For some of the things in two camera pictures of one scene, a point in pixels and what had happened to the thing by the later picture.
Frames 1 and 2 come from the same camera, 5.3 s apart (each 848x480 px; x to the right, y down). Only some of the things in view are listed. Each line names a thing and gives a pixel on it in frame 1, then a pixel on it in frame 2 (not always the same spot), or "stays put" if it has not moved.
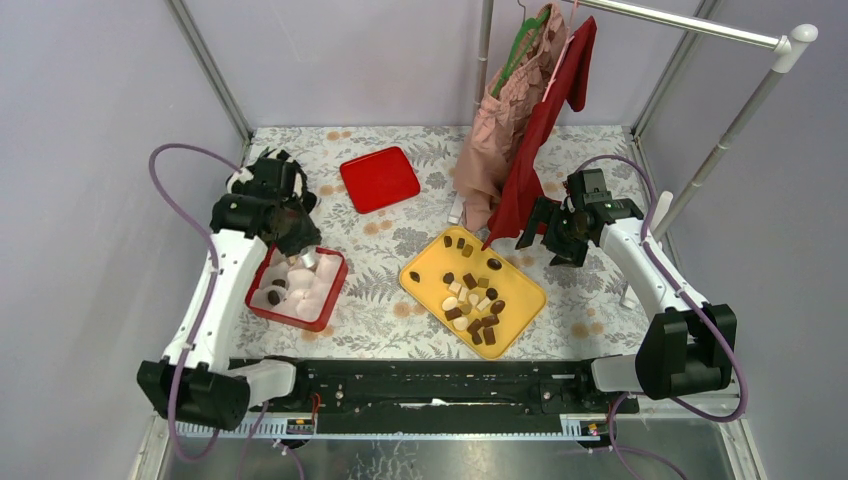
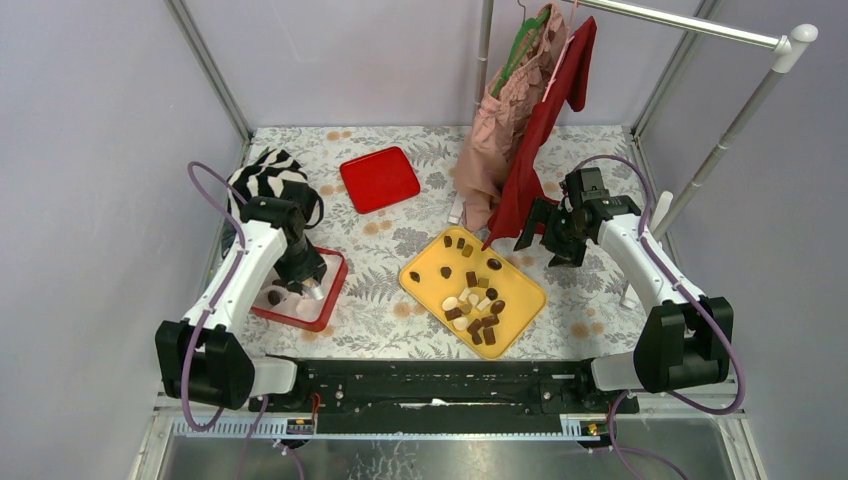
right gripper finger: [540, 213] stays put
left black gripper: [309, 234] to [312, 266]
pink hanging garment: [508, 100] stays put
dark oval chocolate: [494, 264] stays put
